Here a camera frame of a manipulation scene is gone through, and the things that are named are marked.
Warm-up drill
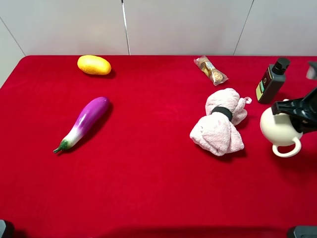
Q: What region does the cream ceramic pitcher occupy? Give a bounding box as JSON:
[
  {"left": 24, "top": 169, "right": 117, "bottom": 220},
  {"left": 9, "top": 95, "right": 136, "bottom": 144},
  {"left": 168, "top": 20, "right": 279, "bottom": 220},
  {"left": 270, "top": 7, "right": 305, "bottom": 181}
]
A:
[{"left": 260, "top": 107, "right": 303, "bottom": 158}]

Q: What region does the black base bottom right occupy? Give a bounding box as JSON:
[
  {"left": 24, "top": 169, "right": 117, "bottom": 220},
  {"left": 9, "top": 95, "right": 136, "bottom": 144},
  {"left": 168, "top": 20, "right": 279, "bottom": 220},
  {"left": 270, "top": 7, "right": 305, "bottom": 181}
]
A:
[{"left": 287, "top": 226, "right": 317, "bottom": 238}]

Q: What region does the red tablecloth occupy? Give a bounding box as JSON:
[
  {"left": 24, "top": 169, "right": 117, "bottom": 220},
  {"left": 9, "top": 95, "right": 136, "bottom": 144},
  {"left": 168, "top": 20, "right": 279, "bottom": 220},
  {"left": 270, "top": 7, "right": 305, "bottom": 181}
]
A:
[{"left": 0, "top": 56, "right": 317, "bottom": 238}]

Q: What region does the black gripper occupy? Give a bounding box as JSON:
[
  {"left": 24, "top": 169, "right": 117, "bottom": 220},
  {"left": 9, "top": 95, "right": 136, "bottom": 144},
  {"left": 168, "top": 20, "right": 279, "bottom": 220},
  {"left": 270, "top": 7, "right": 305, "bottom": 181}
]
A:
[{"left": 271, "top": 88, "right": 317, "bottom": 134}]

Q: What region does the black base bottom left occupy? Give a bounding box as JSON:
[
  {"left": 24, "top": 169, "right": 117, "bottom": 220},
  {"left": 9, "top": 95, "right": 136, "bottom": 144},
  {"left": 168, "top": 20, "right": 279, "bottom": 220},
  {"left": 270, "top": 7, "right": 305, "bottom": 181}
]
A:
[{"left": 0, "top": 220, "right": 14, "bottom": 238}]

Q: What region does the purple eggplant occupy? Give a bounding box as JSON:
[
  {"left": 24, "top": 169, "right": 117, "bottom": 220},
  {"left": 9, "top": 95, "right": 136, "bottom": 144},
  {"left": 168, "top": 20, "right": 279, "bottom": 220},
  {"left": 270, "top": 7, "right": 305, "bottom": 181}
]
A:
[{"left": 53, "top": 97, "right": 110, "bottom": 153}]

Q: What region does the yellow mango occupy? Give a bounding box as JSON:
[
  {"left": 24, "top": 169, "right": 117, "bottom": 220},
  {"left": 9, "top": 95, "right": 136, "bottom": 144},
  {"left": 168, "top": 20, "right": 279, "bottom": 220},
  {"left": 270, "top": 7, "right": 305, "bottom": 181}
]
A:
[{"left": 77, "top": 55, "right": 111, "bottom": 75}]

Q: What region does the pink towel with black band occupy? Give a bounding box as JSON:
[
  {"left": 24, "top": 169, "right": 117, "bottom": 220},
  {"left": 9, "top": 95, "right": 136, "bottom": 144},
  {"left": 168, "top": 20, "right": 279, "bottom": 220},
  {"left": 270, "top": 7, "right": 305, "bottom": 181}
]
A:
[{"left": 190, "top": 88, "right": 252, "bottom": 156}]

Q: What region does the wrapped snack packet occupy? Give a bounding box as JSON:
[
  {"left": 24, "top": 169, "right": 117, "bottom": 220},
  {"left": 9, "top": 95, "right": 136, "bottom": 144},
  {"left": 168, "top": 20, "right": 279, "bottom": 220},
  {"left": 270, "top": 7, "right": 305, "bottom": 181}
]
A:
[{"left": 194, "top": 56, "right": 228, "bottom": 86}]

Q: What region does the black base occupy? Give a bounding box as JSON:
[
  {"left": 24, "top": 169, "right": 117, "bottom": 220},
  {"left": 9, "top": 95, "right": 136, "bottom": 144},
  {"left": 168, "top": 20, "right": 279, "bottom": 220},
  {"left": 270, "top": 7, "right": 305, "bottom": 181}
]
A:
[
  {"left": 0, "top": 220, "right": 14, "bottom": 238},
  {"left": 287, "top": 226, "right": 317, "bottom": 238}
]

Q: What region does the black pump bottle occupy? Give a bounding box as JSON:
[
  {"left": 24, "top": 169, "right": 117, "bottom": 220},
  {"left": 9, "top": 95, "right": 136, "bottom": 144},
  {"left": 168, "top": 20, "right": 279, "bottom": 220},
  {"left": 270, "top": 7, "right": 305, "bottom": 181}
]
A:
[{"left": 256, "top": 58, "right": 290, "bottom": 104}]

